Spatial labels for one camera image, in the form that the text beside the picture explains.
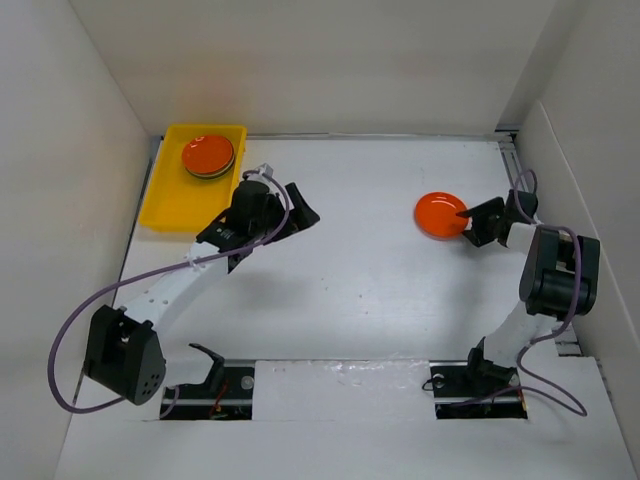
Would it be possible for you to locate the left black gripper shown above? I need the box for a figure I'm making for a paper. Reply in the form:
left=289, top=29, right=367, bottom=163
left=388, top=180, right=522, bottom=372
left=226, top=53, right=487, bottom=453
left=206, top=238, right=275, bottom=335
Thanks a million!
left=249, top=184, right=318, bottom=244

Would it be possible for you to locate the orange plate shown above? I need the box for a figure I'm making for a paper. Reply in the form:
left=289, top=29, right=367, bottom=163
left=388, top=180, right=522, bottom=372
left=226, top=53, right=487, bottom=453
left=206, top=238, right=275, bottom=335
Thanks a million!
left=181, top=135, right=235, bottom=172
left=414, top=192, right=469, bottom=239

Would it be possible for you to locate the blue white patterned plate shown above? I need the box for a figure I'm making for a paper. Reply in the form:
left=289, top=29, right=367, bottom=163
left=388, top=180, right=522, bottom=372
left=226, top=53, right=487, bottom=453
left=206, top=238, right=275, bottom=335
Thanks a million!
left=185, top=163, right=234, bottom=180

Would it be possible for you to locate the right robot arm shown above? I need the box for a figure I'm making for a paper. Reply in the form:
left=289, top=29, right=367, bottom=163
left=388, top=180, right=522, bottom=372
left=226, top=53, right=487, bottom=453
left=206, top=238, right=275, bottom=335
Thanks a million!
left=457, top=190, right=601, bottom=394

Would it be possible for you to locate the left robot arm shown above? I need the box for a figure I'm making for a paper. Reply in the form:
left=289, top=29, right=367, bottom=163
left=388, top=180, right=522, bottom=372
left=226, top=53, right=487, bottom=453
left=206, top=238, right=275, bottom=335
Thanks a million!
left=83, top=170, right=320, bottom=405

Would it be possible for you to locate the yellow plastic bin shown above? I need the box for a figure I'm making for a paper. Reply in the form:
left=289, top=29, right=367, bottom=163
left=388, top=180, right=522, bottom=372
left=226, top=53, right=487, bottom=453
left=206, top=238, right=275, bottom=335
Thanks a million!
left=138, top=124, right=247, bottom=233

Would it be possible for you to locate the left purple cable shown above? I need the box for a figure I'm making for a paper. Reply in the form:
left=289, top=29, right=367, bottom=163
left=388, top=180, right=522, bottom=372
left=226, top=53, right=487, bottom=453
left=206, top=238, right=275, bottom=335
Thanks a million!
left=47, top=169, right=294, bottom=419

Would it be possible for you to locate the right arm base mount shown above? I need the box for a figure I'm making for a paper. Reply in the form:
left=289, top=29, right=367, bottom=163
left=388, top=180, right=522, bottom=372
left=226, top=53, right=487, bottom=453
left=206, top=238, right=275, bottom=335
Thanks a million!
left=422, top=361, right=528, bottom=420

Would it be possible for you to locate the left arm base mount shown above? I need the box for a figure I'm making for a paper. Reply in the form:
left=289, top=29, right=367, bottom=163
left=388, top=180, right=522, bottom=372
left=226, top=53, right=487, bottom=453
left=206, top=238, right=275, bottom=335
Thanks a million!
left=159, top=343, right=256, bottom=421

